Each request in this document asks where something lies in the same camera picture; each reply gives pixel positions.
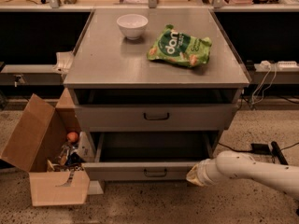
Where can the orange fruit in box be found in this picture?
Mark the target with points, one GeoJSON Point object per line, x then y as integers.
{"type": "Point", "coordinates": [72, 137]}

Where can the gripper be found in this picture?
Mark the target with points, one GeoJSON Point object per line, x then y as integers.
{"type": "Point", "coordinates": [203, 173]}

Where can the grey drawer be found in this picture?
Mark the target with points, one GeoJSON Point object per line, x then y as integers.
{"type": "Point", "coordinates": [149, 156]}
{"type": "Point", "coordinates": [154, 118]}

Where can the open cardboard box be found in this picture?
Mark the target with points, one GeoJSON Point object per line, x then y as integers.
{"type": "Point", "coordinates": [36, 140]}

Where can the green snack bag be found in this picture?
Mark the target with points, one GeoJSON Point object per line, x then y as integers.
{"type": "Point", "coordinates": [178, 48]}

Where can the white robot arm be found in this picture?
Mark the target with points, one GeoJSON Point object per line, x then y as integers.
{"type": "Point", "coordinates": [236, 165]}

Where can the white power strip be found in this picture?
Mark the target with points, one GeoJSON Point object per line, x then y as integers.
{"type": "Point", "coordinates": [288, 65]}

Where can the black power adapter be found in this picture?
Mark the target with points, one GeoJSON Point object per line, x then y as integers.
{"type": "Point", "coordinates": [262, 149]}

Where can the black pole on floor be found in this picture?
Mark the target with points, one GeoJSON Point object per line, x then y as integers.
{"type": "Point", "coordinates": [277, 151]}

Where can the mixed packages in box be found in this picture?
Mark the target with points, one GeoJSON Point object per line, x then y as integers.
{"type": "Point", "coordinates": [71, 156]}

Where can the white ceramic bowl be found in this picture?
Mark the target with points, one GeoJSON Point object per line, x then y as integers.
{"type": "Point", "coordinates": [132, 26]}

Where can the grey metal drawer cabinet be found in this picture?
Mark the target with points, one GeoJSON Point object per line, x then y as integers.
{"type": "Point", "coordinates": [111, 70]}

